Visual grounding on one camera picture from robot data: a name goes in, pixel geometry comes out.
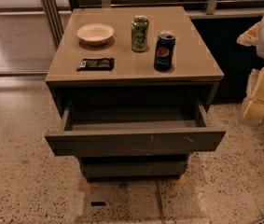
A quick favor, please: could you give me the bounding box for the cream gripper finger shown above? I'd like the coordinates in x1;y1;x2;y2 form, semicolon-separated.
236;22;260;47
242;99;264;122

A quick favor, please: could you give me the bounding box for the grey top drawer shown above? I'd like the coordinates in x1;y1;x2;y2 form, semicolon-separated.
46;104;226;157

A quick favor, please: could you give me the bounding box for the grey drawer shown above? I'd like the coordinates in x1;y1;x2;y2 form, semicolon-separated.
46;104;226;157
78;154;189;179

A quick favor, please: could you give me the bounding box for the grey lower drawer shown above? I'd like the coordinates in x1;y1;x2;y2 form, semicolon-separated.
78;154;189;179

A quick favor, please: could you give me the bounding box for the grey drawer cabinet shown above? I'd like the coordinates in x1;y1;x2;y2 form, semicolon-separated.
45;6;225;183

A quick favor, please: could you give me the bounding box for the blue Pepsi can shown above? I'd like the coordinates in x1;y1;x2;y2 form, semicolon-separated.
154;31;175;70

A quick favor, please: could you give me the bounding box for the green soda can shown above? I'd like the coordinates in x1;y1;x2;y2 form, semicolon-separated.
132;15;149;52

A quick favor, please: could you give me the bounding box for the white bowl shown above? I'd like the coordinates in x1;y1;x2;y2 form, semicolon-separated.
76;23;114;46

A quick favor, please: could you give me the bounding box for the black snack packet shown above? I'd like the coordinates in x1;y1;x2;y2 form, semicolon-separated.
76;58;115;71

